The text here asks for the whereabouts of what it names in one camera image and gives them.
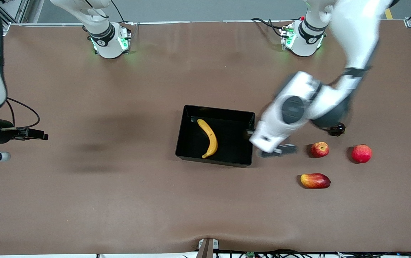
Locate dark purple plum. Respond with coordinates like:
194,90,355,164
329,123,346,137

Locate red yellow mango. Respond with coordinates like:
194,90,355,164
300,173,331,189

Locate black right base cable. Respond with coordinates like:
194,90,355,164
110,0,135,26

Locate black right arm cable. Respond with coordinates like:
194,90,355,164
6,97,41,129

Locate metal table clamp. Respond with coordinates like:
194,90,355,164
198,238,219,258

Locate small red yellow apple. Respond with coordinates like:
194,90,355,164
311,142,330,158

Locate yellow banana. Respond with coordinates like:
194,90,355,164
197,119,218,159

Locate black base cable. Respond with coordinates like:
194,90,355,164
110,0,135,26
251,17,289,38

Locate black plastic tray box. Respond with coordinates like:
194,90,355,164
175,105,256,168

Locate black left base cable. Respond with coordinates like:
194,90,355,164
251,17,289,38

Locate brown table mat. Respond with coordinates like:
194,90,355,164
0,20,411,255

